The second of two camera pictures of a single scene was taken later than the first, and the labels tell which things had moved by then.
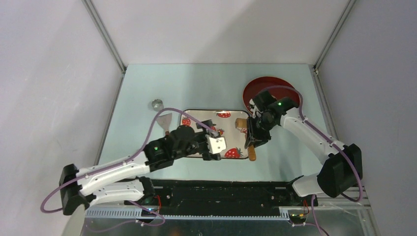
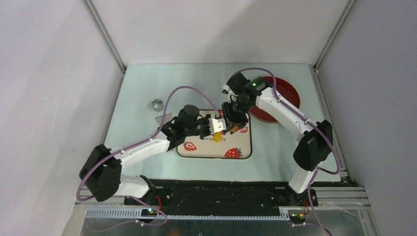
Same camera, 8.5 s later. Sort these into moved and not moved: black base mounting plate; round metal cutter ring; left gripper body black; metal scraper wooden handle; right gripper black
Moved: left gripper body black; right gripper black
Not moved: black base mounting plate; metal scraper wooden handle; round metal cutter ring
